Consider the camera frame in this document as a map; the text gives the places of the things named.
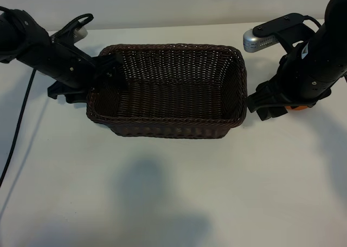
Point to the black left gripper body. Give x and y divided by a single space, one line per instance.
70 71

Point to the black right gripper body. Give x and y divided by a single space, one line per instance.
294 79

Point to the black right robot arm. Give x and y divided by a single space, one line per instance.
333 33

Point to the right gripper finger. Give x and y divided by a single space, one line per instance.
263 102

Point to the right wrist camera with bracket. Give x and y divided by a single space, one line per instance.
259 39

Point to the orange fruit with knob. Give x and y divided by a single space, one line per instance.
298 108

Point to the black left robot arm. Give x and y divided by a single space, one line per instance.
21 38

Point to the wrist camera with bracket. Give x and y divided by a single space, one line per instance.
80 33
259 39

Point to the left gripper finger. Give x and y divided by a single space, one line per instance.
116 68
76 97

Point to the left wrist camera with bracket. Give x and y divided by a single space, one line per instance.
80 33

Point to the dark brown wicker basket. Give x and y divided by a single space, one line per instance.
176 100

